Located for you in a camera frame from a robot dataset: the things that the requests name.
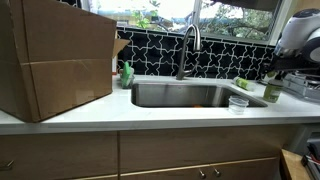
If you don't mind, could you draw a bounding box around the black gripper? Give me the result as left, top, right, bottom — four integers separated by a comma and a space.
264, 57, 319, 81

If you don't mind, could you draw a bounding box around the green pump soap bottle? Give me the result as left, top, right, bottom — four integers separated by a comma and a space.
262, 74, 285, 104

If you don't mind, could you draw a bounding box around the stainless steel sink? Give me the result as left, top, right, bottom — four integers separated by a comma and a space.
130, 82, 269, 109

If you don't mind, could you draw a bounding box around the grey dish rack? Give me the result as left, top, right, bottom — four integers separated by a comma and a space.
282, 71, 320, 104

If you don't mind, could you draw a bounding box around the clear plastic cup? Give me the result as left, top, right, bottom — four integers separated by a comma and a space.
228, 95, 250, 116

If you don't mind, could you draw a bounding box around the steel gooseneck faucet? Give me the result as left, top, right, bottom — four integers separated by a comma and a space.
175, 23, 202, 81

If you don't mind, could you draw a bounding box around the wooden platform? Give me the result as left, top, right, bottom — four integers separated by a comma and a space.
279, 148, 313, 180

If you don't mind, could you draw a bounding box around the wooden cabinet door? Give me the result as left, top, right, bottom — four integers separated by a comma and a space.
119, 163, 210, 180
209, 156, 281, 180

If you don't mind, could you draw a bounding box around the wooden drawer front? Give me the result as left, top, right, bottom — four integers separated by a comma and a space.
119, 124, 298, 174

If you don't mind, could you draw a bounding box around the kitchen window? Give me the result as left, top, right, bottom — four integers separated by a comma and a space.
81, 0, 291, 46

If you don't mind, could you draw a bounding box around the clear sponge holder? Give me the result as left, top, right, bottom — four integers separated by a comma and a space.
120, 67, 136, 90

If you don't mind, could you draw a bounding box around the green sponge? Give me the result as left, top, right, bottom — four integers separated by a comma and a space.
119, 61, 132, 83

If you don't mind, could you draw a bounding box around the brown cardboard box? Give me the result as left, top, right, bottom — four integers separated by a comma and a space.
0, 0, 131, 124

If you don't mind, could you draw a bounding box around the wide wooden cabinet panel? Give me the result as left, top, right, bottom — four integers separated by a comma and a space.
0, 131, 119, 180

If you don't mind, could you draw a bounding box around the aluminium extrusion frame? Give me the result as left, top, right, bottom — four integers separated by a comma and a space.
301, 133, 320, 180

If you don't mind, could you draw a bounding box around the brass cabinet pull handle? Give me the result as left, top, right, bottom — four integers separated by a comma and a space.
0, 160, 15, 172

